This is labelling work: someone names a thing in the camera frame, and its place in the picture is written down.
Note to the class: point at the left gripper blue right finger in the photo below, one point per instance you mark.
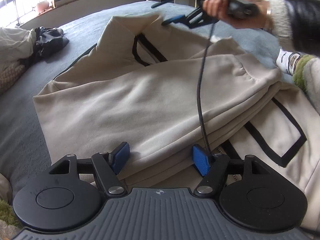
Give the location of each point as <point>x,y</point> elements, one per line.
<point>202,159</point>

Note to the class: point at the dark furry garment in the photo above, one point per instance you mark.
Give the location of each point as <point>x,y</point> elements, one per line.
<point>48,42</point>

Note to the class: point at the pale beige crumpled garment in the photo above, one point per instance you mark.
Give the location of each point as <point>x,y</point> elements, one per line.
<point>16,44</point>

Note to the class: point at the beige zip hoodie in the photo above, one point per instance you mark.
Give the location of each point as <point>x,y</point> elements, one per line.
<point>138,85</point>

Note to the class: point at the person right hand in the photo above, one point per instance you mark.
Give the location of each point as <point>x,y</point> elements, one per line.
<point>240,14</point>

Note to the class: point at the checked pink cloth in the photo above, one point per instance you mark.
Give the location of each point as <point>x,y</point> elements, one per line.
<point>10,73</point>

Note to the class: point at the white printed sock foot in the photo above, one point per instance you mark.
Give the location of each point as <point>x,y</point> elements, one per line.
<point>287,61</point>

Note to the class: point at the black leather sleeve forearm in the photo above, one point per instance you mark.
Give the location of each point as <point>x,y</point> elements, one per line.
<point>296,24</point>

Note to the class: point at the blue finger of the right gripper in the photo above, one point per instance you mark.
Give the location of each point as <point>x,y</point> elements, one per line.
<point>177,19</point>
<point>161,2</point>

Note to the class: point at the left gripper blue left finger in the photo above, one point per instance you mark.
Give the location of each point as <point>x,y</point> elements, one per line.
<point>118,157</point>

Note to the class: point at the grey-blue bed blanket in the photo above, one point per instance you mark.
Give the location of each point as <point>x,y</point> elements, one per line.
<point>24,153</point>

